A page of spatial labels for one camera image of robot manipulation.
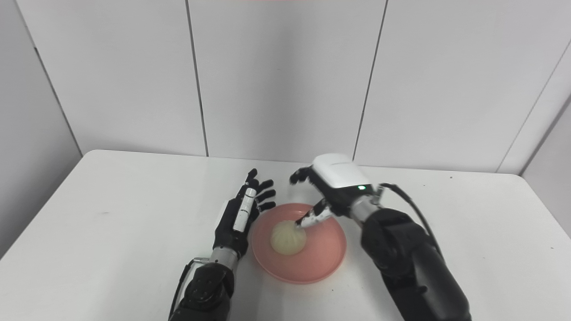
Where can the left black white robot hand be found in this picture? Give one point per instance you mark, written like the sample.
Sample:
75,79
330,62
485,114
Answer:
238,218

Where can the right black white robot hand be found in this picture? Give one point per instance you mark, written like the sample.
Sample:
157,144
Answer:
337,185

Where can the cream steamed bun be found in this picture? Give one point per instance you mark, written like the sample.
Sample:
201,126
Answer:
287,238

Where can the pink round plate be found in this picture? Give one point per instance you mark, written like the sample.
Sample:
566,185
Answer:
321,254

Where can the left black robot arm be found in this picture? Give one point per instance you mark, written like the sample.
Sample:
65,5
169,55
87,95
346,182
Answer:
205,290

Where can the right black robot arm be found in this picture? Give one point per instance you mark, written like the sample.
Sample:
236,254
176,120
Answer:
410,263

